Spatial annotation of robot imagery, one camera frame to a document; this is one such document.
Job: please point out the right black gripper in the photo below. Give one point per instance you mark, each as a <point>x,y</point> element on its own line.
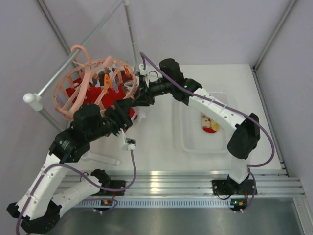
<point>145,97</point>

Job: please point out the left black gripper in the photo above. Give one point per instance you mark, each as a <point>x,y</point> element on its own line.
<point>122,113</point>

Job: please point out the pink round clip hanger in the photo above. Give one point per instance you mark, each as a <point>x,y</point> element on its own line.
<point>92,73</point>

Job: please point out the yellow sock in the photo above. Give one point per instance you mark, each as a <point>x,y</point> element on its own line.
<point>214,125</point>

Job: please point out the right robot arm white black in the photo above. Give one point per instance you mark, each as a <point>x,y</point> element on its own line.
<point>244,129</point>

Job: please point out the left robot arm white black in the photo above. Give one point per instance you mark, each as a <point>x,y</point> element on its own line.
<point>59,185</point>

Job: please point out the red sock white cuff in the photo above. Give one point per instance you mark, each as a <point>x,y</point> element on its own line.
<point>92,94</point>

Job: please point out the orange clothes peg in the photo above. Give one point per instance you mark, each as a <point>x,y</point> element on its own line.
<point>107,83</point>

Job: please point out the white perforated plastic basket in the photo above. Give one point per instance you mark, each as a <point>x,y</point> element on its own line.
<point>192,137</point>

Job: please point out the red white patterned sock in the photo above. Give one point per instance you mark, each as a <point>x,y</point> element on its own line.
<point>206,124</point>

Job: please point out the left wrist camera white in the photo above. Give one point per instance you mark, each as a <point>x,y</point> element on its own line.
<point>125,143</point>

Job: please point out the aluminium mounting rail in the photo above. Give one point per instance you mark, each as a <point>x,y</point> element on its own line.
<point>164,190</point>

